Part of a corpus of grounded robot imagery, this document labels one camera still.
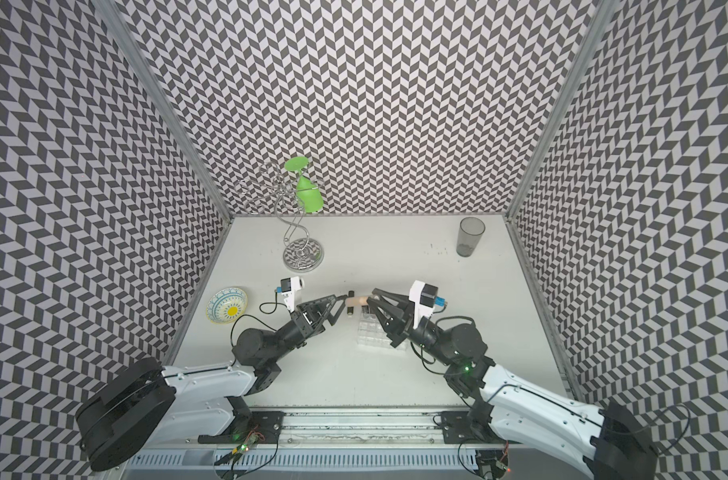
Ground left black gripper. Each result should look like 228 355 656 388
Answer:
269 296 349 365

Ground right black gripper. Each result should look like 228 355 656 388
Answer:
368 292 456 368

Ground clear acrylic lipstick organizer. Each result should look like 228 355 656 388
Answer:
357 314 406 350

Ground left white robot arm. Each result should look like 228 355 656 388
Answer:
75 295 347 472

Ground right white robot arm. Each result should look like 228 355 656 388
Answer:
366 285 659 479

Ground yellow blue patterned bowl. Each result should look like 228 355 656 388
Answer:
206 287 248 324

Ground green plastic goblet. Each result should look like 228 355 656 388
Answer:
284 156 324 214

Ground grey glass tumbler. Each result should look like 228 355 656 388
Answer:
456 217 486 258

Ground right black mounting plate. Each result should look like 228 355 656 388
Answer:
434 410 505 445

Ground black mounting plate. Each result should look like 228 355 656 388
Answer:
434 410 505 445
197 396 285 445

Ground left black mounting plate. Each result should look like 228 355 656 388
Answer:
197 396 285 445

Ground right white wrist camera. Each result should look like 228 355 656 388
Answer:
409 280 446 329

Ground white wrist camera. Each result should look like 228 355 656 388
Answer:
409 280 446 329
276 276 304 312

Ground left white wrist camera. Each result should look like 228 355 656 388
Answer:
276 276 304 312

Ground metal wire cup stand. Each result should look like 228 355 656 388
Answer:
236 160 324 274

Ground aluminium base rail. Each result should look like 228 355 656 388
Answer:
108 405 512 479

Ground left circuit board wires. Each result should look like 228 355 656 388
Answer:
215 428 281 480

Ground circuit board wires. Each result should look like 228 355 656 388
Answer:
215 428 281 480
456 440 512 480

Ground right circuit board wires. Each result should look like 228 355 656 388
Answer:
456 440 512 480

